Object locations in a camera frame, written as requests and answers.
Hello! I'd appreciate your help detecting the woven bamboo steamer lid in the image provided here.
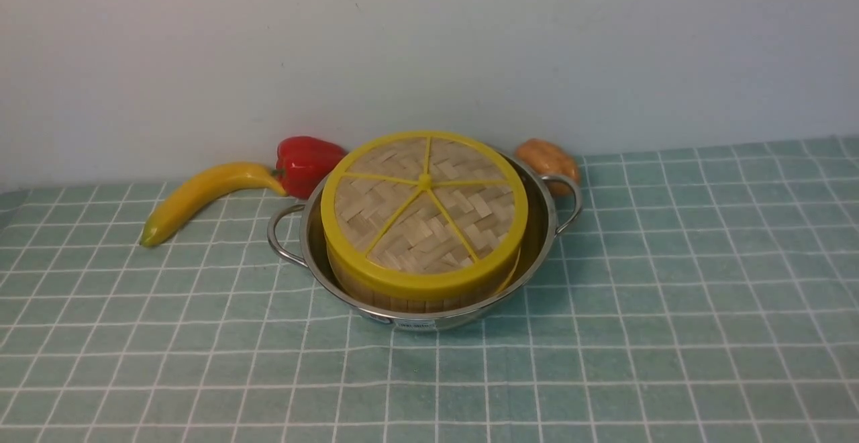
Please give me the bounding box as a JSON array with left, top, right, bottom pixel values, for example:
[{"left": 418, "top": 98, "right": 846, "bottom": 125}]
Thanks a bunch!
[{"left": 320, "top": 131, "right": 529, "bottom": 260}]

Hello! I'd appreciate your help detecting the yellow banana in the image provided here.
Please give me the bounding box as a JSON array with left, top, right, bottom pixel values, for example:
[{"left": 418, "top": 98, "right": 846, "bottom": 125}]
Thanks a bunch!
[{"left": 139, "top": 162, "right": 288, "bottom": 248}]

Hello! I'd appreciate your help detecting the stainless steel pot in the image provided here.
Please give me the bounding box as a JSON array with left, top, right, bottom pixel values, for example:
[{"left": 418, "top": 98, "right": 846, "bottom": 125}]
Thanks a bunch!
[{"left": 266, "top": 153, "right": 583, "bottom": 332}]

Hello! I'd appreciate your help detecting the green checkered tablecloth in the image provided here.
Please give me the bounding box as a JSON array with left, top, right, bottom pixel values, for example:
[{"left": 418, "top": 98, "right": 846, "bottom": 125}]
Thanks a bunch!
[{"left": 1, "top": 137, "right": 858, "bottom": 442}]

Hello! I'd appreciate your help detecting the yellow-rimmed bamboo steamer basket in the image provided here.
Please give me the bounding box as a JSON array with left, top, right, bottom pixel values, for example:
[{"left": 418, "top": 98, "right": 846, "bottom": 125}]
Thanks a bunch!
[{"left": 327, "top": 242, "right": 523, "bottom": 313}]

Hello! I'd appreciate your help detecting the brown bread roll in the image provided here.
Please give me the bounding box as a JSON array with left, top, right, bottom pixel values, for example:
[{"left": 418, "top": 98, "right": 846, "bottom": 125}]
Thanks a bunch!
[{"left": 514, "top": 138, "right": 582, "bottom": 184}]

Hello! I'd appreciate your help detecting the red bell pepper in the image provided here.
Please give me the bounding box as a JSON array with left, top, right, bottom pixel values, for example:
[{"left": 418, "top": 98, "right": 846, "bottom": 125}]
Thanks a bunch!
[{"left": 275, "top": 136, "right": 348, "bottom": 199}]

